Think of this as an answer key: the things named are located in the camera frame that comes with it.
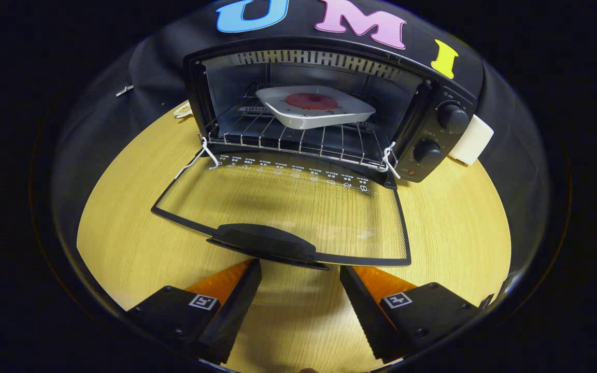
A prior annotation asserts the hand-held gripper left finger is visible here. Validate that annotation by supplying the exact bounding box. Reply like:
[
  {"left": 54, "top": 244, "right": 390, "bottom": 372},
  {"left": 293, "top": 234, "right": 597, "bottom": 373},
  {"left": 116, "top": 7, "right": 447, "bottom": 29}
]
[{"left": 125, "top": 258, "right": 263, "bottom": 365}]

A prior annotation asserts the black backdrop cloth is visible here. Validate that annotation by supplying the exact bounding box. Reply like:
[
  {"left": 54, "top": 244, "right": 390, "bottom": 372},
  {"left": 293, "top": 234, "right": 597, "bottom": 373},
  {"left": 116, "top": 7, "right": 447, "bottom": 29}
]
[{"left": 52, "top": 0, "right": 550, "bottom": 291}]

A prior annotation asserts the wire oven rack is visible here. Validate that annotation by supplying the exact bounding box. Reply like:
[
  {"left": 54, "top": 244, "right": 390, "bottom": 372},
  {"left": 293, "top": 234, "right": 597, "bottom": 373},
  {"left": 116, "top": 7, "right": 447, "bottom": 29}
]
[{"left": 203, "top": 106, "right": 397, "bottom": 169}]

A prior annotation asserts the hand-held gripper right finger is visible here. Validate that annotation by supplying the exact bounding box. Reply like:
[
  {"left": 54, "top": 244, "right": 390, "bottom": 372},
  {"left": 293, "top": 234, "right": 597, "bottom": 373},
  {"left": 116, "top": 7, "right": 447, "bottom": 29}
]
[{"left": 339, "top": 265, "right": 486, "bottom": 363}]

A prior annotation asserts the black toaster oven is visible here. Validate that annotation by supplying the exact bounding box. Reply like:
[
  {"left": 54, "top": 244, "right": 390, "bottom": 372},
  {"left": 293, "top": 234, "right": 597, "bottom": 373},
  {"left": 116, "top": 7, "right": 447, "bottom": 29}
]
[{"left": 151, "top": 36, "right": 478, "bottom": 271}]

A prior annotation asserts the white bread toaster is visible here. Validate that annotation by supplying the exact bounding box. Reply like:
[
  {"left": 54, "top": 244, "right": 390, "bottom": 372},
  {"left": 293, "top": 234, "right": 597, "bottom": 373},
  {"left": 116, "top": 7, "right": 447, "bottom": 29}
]
[{"left": 448, "top": 114, "right": 494, "bottom": 166}]

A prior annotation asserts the white square plate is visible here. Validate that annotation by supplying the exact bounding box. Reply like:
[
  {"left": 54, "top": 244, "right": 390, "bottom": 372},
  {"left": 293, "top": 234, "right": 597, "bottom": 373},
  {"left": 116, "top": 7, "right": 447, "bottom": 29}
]
[{"left": 255, "top": 85, "right": 376, "bottom": 130}]

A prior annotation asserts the pink ham slice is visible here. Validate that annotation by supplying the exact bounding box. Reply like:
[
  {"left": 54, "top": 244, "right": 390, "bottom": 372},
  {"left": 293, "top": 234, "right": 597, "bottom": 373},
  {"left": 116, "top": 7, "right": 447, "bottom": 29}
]
[{"left": 285, "top": 93, "right": 338, "bottom": 110}]

